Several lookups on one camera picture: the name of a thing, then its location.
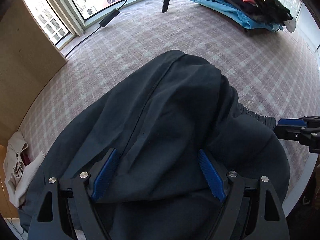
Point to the pink plaid table cloth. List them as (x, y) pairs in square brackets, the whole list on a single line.
[(275, 74)]

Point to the light blue garment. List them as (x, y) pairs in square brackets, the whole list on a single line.
[(238, 15)]

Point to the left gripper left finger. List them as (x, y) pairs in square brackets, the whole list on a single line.
[(53, 218)]

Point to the beige garment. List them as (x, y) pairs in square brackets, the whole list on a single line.
[(19, 176)]

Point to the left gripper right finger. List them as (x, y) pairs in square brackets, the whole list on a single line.
[(250, 207)]

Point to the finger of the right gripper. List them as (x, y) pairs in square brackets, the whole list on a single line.
[(288, 132), (292, 122)]

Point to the dark grey trousers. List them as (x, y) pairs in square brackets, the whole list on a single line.
[(158, 119)]

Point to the dark red garment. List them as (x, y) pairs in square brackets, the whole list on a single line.
[(25, 158)]

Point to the black garment with yellow stripes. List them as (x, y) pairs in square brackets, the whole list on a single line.
[(268, 11)]

